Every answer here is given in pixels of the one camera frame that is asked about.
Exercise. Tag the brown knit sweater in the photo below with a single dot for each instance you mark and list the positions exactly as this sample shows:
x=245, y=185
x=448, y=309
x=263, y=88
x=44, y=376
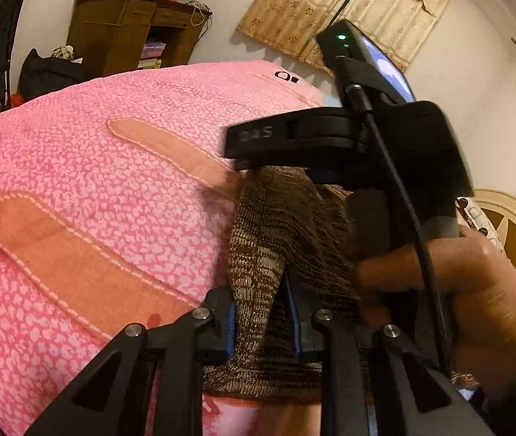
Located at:
x=262, y=245

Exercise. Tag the person's right hand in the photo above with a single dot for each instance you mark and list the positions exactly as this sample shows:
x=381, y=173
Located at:
x=489, y=304

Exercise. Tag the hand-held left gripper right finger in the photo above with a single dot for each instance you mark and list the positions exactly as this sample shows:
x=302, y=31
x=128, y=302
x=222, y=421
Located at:
x=294, y=322

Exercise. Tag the checked cloth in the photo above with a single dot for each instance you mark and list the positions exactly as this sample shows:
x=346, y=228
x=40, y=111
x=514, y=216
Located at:
x=63, y=53

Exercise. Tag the black bag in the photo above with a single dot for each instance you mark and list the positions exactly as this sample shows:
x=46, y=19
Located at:
x=48, y=77

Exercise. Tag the purple box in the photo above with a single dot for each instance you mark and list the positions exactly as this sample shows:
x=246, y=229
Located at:
x=154, y=50

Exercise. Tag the pink and blue printed blanket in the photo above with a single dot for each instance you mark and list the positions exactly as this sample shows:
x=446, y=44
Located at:
x=80, y=168

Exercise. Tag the yellow green box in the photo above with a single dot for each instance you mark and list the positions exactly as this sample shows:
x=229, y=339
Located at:
x=149, y=63

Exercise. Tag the wooden desk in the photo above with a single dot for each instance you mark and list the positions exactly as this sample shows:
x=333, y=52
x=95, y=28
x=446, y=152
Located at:
x=103, y=41

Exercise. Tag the red plastic bag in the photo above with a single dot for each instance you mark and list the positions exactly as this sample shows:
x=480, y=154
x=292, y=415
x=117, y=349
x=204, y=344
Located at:
x=17, y=100

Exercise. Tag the beige patterned curtain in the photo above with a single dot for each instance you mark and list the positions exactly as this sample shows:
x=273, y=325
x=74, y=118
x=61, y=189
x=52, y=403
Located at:
x=398, y=22
x=285, y=9

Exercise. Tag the patterned pillow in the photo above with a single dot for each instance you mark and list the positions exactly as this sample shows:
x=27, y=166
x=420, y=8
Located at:
x=480, y=222

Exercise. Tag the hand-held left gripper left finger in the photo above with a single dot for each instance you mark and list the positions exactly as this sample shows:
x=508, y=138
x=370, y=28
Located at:
x=229, y=327

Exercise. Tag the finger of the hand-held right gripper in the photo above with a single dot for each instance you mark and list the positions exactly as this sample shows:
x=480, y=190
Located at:
x=276, y=138
x=326, y=177

